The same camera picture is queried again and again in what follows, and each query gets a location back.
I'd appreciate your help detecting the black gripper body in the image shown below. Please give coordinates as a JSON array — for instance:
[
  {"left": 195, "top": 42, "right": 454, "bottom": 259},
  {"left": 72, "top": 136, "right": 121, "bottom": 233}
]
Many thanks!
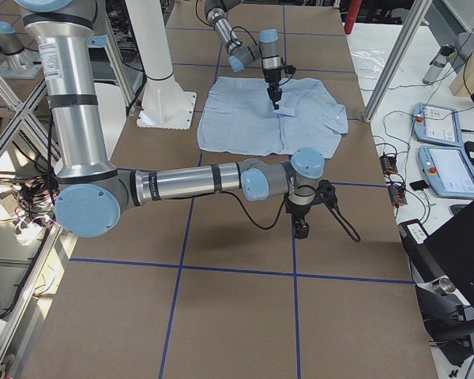
[
  {"left": 285, "top": 197, "right": 320, "bottom": 239},
  {"left": 263, "top": 67, "right": 284, "bottom": 101}
]

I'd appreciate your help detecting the light blue button shirt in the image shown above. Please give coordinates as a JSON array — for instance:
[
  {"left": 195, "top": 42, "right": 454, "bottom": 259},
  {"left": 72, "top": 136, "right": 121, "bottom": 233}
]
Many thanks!
[{"left": 197, "top": 77, "right": 348, "bottom": 159}]

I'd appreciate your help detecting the clear plastic bag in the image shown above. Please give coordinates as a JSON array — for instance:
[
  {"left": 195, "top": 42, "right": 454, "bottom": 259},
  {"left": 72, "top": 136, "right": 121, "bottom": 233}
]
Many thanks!
[{"left": 350, "top": 47, "right": 389, "bottom": 80}]

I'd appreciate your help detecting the orange black electronics box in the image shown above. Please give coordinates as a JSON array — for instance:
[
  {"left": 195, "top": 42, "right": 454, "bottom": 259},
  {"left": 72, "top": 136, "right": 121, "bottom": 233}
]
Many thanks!
[
  {"left": 388, "top": 183, "right": 408, "bottom": 208},
  {"left": 379, "top": 155, "right": 398, "bottom": 174}
]

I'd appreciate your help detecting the red fire extinguisher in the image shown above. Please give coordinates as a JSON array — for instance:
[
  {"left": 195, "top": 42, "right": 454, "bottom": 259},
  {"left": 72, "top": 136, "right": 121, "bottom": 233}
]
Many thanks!
[{"left": 344, "top": 0, "right": 362, "bottom": 35}]

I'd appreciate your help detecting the brown table mat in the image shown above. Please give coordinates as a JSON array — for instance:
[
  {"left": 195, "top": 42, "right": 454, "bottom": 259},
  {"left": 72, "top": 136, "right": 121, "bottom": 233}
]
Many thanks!
[{"left": 22, "top": 5, "right": 437, "bottom": 378}]

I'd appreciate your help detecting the lower blue teach pendant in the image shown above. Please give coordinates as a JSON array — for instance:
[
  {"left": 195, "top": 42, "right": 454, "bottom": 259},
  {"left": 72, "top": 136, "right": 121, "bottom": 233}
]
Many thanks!
[{"left": 418, "top": 145, "right": 474, "bottom": 200}]

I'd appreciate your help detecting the blue teach pendant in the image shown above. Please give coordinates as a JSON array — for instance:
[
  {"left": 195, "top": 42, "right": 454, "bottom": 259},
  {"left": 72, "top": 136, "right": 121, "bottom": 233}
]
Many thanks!
[
  {"left": 412, "top": 103, "right": 463, "bottom": 147},
  {"left": 418, "top": 145, "right": 474, "bottom": 200}
]

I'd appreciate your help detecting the upper blue teach pendant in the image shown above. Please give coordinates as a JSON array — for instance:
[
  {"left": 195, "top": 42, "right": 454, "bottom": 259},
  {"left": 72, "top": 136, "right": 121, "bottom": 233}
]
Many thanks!
[{"left": 412, "top": 103, "right": 463, "bottom": 147}]

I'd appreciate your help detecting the white plastic chair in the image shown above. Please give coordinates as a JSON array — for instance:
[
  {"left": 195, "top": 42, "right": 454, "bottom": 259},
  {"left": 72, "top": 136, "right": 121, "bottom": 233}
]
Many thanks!
[{"left": 95, "top": 83, "right": 126, "bottom": 159}]

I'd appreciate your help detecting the black laptop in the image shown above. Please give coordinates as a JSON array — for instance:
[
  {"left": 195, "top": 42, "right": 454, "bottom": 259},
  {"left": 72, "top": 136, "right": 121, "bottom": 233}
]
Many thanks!
[{"left": 425, "top": 200, "right": 474, "bottom": 307}]

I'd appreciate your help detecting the clear water bottle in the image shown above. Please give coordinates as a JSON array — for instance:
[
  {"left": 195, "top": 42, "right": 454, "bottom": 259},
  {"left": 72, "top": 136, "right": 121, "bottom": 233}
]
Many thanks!
[{"left": 422, "top": 44, "right": 456, "bottom": 85}]

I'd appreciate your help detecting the black power adapter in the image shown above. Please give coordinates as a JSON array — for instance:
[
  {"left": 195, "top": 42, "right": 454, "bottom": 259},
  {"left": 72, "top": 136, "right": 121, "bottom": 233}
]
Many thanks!
[{"left": 464, "top": 141, "right": 474, "bottom": 164}]

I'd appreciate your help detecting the wrist black camera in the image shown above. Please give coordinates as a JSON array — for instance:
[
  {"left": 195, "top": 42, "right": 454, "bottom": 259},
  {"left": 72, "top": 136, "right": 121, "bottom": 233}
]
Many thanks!
[
  {"left": 318, "top": 179, "right": 338, "bottom": 210},
  {"left": 283, "top": 65, "right": 296, "bottom": 76}
]

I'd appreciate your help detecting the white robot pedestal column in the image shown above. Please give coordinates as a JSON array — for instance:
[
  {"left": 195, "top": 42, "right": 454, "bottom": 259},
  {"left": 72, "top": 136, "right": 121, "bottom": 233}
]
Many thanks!
[{"left": 126, "top": 0, "right": 197, "bottom": 130}]

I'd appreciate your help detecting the aluminium frame post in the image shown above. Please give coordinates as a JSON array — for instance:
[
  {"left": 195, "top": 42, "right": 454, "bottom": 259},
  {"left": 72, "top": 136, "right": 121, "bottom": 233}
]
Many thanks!
[{"left": 362, "top": 0, "right": 432, "bottom": 123}]

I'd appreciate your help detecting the black camera stand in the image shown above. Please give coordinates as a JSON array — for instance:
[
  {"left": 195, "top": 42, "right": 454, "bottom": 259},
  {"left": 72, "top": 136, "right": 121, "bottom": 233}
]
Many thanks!
[{"left": 398, "top": 220, "right": 474, "bottom": 367}]

